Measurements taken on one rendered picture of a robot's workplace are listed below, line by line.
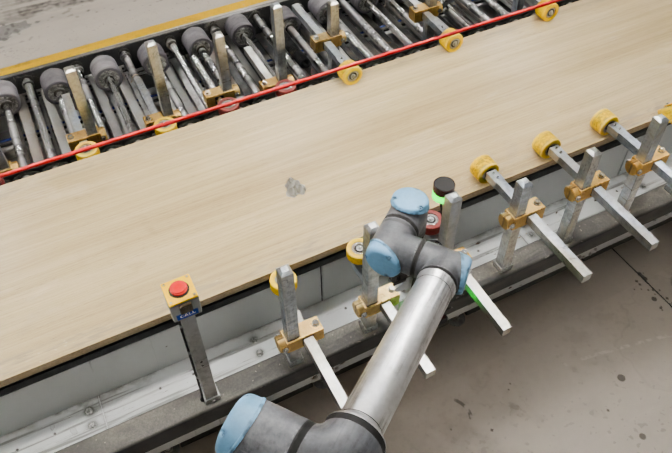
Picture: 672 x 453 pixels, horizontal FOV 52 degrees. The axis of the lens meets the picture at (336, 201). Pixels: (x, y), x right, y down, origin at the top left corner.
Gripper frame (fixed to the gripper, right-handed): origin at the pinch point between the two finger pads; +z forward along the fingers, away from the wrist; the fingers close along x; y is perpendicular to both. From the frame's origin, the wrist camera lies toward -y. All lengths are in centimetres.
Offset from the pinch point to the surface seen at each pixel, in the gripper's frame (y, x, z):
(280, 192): 15, -54, 6
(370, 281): 8.3, -6.3, 0.7
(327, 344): 21.4, -7.9, 26.4
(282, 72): -12, -115, 9
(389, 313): 4.2, -1.7, 13.3
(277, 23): -12, -115, -13
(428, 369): 3.7, 18.7, 13.3
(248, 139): 15, -82, 6
